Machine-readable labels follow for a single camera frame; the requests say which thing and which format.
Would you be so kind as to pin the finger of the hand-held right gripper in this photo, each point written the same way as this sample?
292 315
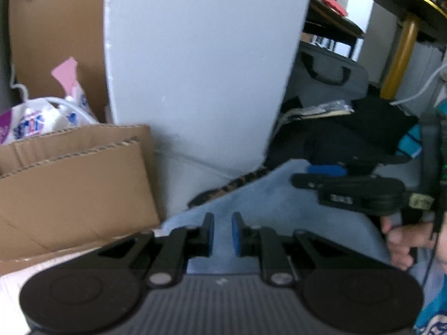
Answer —
328 171
314 181

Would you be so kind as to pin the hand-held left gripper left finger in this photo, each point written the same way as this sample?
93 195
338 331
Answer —
209 233

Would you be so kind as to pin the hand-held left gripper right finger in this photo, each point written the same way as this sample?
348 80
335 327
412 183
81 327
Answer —
237 233

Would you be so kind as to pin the blue denim pants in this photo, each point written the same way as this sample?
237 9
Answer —
272 202

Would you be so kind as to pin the person's right hand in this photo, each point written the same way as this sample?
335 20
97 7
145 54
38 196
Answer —
398 239

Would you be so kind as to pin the black cloth pile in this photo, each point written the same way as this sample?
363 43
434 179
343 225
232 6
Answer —
331 136

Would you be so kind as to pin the dark patterned folded cloth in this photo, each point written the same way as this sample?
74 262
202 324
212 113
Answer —
230 186

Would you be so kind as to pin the plastic-wrapped papers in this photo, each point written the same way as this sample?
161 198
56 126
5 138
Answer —
324 110

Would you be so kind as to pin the round black gold table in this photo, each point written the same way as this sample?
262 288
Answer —
401 52

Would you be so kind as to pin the dark wooden side table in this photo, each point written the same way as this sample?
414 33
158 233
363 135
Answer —
335 24

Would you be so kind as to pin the flat cardboard sheet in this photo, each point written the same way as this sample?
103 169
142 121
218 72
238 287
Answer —
70 188

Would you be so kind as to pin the red flat object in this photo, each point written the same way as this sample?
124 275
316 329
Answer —
331 1

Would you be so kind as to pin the bear printed blanket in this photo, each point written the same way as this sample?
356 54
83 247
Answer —
10 293

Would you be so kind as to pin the purple white plastic bag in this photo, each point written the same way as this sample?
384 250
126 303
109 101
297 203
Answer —
31 122

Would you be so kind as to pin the pink paper packet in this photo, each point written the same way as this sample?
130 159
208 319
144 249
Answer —
66 73

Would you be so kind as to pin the tall cardboard box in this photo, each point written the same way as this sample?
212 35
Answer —
52 24

